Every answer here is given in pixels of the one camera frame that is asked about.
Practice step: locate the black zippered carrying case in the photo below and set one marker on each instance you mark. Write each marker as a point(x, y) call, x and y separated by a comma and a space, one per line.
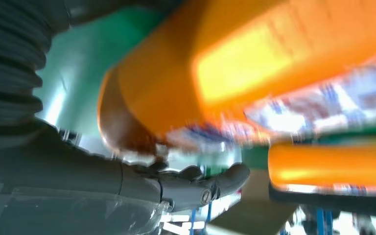
point(337, 204)

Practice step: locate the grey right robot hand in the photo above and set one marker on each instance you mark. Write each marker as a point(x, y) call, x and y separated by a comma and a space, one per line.
point(61, 188)

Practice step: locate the open cardboard box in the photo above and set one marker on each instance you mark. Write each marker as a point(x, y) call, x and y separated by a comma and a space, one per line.
point(253, 211)

